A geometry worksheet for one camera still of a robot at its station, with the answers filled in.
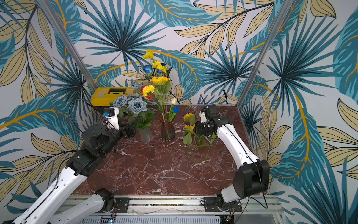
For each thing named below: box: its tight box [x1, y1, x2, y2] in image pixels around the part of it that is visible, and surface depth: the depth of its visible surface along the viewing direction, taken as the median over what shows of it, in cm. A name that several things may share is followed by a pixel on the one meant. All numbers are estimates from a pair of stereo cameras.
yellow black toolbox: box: [90, 86, 134, 107], surface depth 105 cm
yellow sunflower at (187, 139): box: [182, 124, 196, 166], surface depth 97 cm
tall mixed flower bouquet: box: [140, 49, 180, 123], surface depth 76 cm
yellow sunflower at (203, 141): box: [196, 134, 212, 162], surface depth 99 cm
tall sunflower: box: [183, 112, 196, 126], surface depth 105 cm
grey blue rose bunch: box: [112, 94, 154, 130], surface depth 73 cm
